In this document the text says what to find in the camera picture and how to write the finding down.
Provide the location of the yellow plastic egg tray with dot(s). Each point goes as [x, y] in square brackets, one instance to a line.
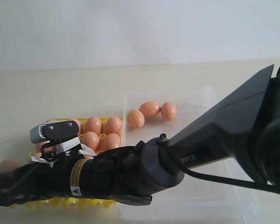
[64, 151]

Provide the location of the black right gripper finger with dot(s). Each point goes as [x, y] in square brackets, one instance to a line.
[13, 196]

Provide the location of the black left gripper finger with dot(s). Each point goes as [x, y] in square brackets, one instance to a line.
[24, 175]

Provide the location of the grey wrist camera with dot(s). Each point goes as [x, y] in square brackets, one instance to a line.
[60, 131]

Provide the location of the brown egg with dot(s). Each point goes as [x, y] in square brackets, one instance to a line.
[111, 141]
[50, 120]
[150, 109]
[39, 145]
[9, 165]
[94, 124]
[80, 125]
[91, 140]
[136, 118]
[113, 125]
[168, 111]

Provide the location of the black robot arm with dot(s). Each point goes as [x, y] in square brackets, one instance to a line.
[236, 142]

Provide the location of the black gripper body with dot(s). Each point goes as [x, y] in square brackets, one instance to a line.
[78, 178]

